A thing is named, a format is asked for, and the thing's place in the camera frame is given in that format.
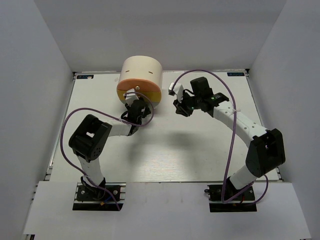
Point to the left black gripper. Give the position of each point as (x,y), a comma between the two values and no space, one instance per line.
(146,111)

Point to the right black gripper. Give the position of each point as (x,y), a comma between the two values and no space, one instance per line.
(180,110)

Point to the yellow drawer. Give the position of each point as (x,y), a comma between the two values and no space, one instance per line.
(155,97)

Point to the orange drawer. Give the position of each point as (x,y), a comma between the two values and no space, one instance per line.
(143,84)

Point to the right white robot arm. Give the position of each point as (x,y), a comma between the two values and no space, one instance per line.
(265,147)

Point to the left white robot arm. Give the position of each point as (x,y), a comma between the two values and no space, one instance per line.
(90,137)

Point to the cream round drawer organizer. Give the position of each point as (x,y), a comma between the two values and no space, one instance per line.
(142,67)

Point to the left blue label sticker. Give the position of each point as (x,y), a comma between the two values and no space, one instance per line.
(85,77)

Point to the blue label sticker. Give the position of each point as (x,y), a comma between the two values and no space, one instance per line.
(85,77)
(235,74)

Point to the right blue label sticker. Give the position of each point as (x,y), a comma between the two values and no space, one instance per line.
(235,74)

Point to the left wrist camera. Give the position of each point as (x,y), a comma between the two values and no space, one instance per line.
(130,96)

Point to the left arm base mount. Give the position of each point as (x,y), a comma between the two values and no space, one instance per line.
(87,200)

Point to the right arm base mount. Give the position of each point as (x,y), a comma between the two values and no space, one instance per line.
(243,203)

